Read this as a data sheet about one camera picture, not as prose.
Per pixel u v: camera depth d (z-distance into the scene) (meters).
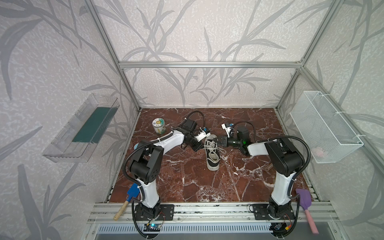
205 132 0.83
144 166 0.49
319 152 0.72
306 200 0.77
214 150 0.90
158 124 0.99
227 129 0.87
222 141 0.87
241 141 0.79
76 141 0.63
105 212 0.75
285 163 0.51
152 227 0.71
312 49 0.86
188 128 0.76
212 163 0.84
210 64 0.95
